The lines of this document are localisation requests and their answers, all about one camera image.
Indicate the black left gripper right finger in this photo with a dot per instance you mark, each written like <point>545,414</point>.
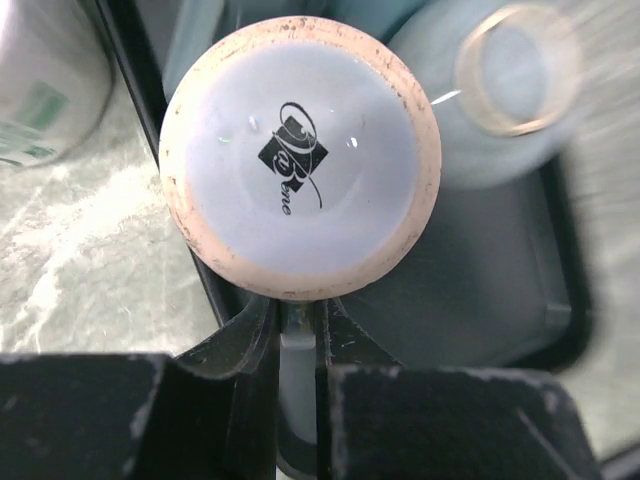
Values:
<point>377,419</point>

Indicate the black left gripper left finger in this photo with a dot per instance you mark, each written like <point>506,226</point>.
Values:
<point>210,414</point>

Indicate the pale grey mug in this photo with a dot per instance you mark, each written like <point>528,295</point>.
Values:
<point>301,161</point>

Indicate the grey-blue mug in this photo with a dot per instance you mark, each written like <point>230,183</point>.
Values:
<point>200,24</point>

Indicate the grey mug white rim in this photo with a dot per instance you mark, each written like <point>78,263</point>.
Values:
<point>503,79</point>

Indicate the light blue mug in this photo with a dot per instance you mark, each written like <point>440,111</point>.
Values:
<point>379,18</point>

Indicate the black tray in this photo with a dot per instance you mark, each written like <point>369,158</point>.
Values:
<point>486,284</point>

